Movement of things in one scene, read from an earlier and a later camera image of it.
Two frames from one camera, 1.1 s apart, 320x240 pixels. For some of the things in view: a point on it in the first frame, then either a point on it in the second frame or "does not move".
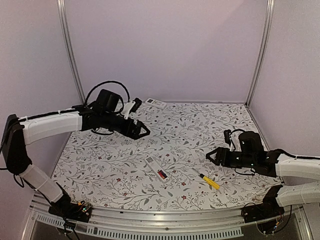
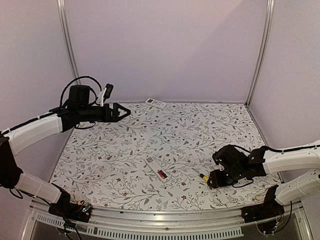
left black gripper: (134, 134) -> (114, 118)
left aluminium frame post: (61, 7) does not move
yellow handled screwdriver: (210, 181) does not move
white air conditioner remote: (155, 167) does not move
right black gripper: (221, 152) -> (217, 181)
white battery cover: (194, 154) does not move
